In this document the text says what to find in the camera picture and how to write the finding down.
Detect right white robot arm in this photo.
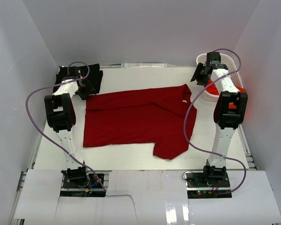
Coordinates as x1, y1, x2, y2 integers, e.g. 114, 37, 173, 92
191, 50, 248, 187

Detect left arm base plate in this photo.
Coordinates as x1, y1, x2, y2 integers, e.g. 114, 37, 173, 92
60, 170, 109, 197

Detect folded black t shirt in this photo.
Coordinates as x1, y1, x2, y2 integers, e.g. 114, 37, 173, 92
55, 64, 103, 94

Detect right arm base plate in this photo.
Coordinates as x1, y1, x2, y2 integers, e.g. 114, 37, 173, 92
182, 171, 232, 199

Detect white papers at back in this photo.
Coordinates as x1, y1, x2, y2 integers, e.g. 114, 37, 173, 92
121, 63, 167, 68

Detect red t shirt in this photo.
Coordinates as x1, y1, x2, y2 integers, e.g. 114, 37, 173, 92
83, 84, 197, 160

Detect white plastic basket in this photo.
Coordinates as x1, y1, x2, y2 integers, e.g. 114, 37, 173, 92
202, 53, 244, 100

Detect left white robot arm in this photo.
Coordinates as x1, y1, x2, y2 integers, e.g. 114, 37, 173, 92
44, 67, 96, 188

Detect orange t shirt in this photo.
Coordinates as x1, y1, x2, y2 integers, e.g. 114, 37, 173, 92
204, 79, 245, 109

